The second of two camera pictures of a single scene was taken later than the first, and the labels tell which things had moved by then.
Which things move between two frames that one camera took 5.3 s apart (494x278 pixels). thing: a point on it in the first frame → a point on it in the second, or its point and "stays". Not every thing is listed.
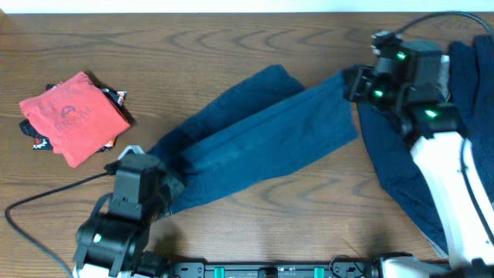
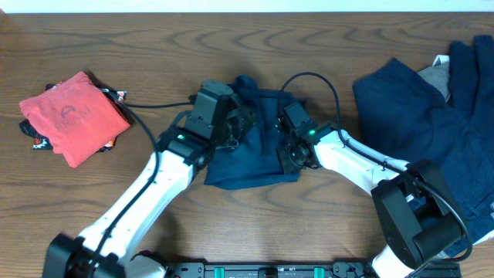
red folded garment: (76, 117) stays
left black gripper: (177, 186) → (246, 122)
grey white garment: (443, 86) stays
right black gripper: (357, 91) → (288, 167)
